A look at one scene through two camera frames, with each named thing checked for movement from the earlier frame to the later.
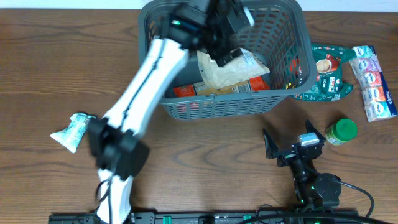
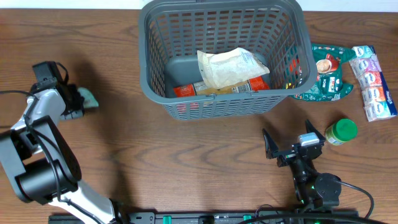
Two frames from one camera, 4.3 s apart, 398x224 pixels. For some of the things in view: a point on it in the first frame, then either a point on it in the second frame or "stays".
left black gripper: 224,45 → 80,107
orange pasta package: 199,89 stays
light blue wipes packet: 71,137 → 89,101
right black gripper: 292,154 stays
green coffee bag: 329,86 stays
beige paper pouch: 246,66 stays
